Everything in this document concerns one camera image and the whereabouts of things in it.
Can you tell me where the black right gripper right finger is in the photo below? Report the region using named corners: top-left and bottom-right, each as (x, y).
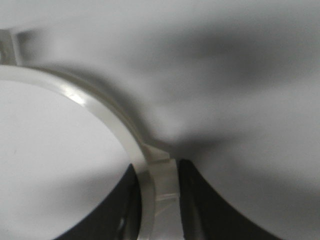
top-left (178, 159), bottom-right (279, 240)

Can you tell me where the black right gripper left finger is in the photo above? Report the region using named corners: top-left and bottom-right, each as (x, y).
top-left (57, 165), bottom-right (142, 240)

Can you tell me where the white half-ring pipe clamp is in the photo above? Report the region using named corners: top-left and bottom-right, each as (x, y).
top-left (0, 29), bottom-right (184, 240)

